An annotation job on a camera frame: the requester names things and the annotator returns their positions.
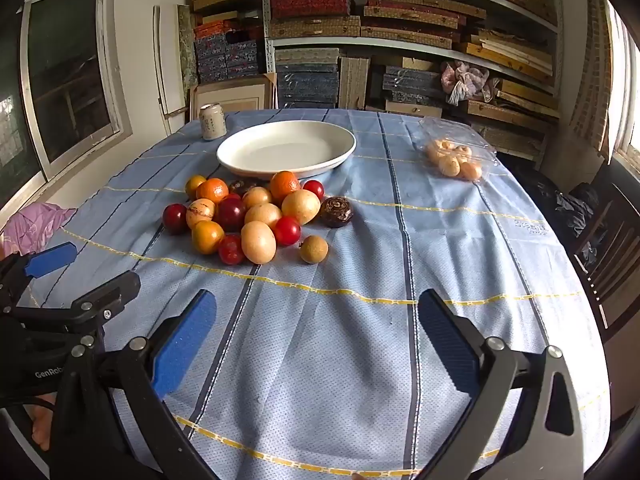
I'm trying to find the green patterned board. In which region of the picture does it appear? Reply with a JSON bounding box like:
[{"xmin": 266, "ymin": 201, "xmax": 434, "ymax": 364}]
[{"xmin": 176, "ymin": 4, "xmax": 199, "ymax": 88}]

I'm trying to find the white plate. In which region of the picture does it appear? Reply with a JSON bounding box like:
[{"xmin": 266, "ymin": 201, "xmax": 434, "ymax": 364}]
[{"xmin": 216, "ymin": 120, "xmax": 357, "ymax": 181}]

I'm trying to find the pink plastic bag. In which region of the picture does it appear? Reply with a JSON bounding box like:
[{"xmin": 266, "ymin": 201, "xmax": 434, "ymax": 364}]
[{"xmin": 440, "ymin": 60, "xmax": 501, "ymax": 106}]

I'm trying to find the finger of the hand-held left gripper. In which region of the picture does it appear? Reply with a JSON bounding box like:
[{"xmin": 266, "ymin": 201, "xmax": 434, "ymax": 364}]
[
  {"xmin": 0, "ymin": 241, "xmax": 78, "ymax": 311},
  {"xmin": 67, "ymin": 270, "xmax": 142, "ymax": 333}
]

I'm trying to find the pink cloth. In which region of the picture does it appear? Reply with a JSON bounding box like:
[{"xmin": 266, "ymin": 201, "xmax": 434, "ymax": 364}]
[{"xmin": 0, "ymin": 202, "xmax": 78, "ymax": 256}]

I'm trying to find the white metal shelf rack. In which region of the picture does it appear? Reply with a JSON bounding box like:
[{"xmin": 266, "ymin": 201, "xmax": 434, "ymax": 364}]
[{"xmin": 262, "ymin": 0, "xmax": 563, "ymax": 111}]

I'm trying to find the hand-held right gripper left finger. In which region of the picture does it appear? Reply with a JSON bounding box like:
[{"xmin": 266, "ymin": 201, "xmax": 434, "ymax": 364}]
[{"xmin": 47, "ymin": 288, "xmax": 218, "ymax": 480}]

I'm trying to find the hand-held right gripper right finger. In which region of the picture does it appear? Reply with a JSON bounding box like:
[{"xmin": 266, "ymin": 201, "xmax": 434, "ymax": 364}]
[{"xmin": 416, "ymin": 287, "xmax": 586, "ymax": 480}]

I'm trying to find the small brown longan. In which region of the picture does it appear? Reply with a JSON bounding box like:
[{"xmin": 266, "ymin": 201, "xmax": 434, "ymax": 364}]
[{"xmin": 299, "ymin": 235, "xmax": 329, "ymax": 264}]

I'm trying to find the white drink can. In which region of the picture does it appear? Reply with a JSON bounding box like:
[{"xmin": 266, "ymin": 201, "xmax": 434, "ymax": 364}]
[{"xmin": 199, "ymin": 102, "xmax": 227, "ymax": 142}]

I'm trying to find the dark clothing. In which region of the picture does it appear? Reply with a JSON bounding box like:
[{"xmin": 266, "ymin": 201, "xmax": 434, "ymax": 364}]
[{"xmin": 510, "ymin": 162, "xmax": 616, "ymax": 271}]

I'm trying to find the blue checked tablecloth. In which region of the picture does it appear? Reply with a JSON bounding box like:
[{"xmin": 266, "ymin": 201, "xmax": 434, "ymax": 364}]
[{"xmin": 15, "ymin": 107, "xmax": 613, "ymax": 480}]

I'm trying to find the person's left hand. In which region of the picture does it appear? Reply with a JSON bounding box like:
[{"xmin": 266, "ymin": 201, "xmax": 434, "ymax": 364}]
[{"xmin": 27, "ymin": 392, "xmax": 57, "ymax": 453}]

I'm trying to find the clear bag of pastries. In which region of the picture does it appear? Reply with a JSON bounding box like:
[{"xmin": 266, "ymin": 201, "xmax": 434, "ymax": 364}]
[{"xmin": 416, "ymin": 116, "xmax": 498, "ymax": 183}]

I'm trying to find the cardboard box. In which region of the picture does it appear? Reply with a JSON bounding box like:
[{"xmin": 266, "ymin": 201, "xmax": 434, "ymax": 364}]
[{"xmin": 190, "ymin": 72, "xmax": 278, "ymax": 123}]

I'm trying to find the white framed window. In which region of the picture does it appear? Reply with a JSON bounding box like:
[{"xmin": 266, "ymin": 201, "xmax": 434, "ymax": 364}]
[
  {"xmin": 602, "ymin": 0, "xmax": 640, "ymax": 171},
  {"xmin": 0, "ymin": 0, "xmax": 133, "ymax": 211}
]

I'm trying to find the shelf of stacked boxes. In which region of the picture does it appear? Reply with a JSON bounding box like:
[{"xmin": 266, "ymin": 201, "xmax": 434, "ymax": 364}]
[{"xmin": 185, "ymin": 0, "xmax": 563, "ymax": 161}]

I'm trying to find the white leaning board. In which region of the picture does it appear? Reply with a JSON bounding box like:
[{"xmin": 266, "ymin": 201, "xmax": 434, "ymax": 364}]
[{"xmin": 152, "ymin": 4, "xmax": 183, "ymax": 118}]

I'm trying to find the dark wooden chair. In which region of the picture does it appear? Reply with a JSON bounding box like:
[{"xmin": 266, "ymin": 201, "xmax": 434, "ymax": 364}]
[{"xmin": 565, "ymin": 160, "xmax": 640, "ymax": 346}]

